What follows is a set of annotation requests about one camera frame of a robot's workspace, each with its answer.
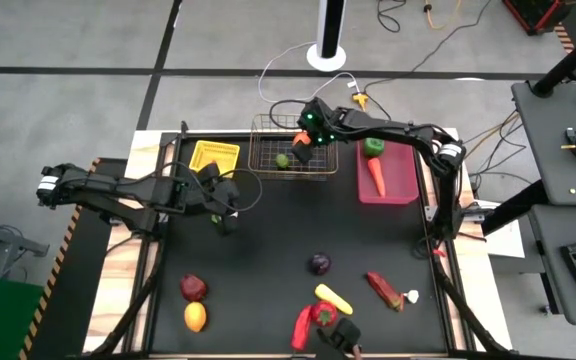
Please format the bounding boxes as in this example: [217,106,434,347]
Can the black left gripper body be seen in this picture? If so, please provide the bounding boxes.
[183,162,242,217]

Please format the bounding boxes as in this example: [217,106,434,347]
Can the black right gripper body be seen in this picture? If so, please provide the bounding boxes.
[298,98,342,147]

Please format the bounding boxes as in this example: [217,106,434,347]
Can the green bell pepper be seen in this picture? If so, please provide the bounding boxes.
[363,137,386,159]

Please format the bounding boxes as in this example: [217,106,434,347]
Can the dark red apple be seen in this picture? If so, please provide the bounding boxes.
[179,273,208,303]

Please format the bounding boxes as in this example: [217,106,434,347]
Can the yellow squash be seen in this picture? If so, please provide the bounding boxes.
[314,283,355,316]

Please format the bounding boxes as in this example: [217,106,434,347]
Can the red tomato with green calyx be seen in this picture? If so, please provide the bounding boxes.
[311,300,339,328]

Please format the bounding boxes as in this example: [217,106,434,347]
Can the yellow plastic basket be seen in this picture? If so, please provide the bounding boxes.
[188,139,242,180]

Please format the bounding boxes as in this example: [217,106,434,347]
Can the orange carrot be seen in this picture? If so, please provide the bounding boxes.
[366,156,387,199]

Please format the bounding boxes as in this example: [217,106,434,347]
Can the orange yellow mango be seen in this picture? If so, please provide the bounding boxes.
[183,301,208,334]

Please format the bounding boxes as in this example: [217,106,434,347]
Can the purple cabbage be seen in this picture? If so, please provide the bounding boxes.
[309,253,333,276]

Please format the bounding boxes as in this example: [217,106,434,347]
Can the white black tower fan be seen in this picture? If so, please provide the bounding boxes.
[306,0,348,73]

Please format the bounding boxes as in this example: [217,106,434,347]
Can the pink plastic basket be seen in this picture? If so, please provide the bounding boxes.
[355,139,420,206]

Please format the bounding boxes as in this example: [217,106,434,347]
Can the long red pepper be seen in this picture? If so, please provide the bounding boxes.
[290,304,315,352]

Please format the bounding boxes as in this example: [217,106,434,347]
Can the black hazard striped ramp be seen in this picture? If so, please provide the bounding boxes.
[17,157,134,360]

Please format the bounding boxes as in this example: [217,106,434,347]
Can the dark red pointed pepper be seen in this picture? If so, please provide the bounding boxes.
[366,271,406,313]

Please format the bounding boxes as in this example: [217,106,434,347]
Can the black angular object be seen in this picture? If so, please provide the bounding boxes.
[316,317,364,360]

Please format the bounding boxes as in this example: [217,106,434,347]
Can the grey metal stand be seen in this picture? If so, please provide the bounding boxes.
[0,202,51,281]

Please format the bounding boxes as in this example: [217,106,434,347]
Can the white paper sheet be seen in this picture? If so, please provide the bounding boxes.
[482,199,527,260]

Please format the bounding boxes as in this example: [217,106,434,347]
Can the grey desk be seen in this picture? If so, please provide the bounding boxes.
[511,79,576,207]
[527,203,576,327]

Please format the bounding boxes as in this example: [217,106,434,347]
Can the red black box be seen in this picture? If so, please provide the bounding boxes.
[501,0,576,36]

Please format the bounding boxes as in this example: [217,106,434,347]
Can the black pole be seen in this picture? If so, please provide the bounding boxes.
[531,19,576,99]

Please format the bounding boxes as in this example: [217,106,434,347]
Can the metal wire basket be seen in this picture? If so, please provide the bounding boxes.
[247,113,340,182]

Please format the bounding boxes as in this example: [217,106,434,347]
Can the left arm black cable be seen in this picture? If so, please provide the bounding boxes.
[117,167,264,214]

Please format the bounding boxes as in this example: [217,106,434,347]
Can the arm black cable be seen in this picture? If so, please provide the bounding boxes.
[117,167,264,214]
[269,98,314,132]

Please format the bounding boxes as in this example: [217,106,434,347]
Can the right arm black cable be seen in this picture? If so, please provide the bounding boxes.
[269,98,314,132]

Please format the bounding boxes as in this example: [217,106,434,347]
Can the white floor cable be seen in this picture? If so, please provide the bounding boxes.
[257,41,357,104]

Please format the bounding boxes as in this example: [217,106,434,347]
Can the coiled black floor cable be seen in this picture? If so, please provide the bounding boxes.
[376,0,408,34]

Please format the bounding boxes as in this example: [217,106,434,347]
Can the orange floor cable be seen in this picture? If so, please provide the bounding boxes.
[422,0,464,30]

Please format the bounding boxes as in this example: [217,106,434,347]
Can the black rig frame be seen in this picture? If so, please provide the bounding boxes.
[81,119,512,360]

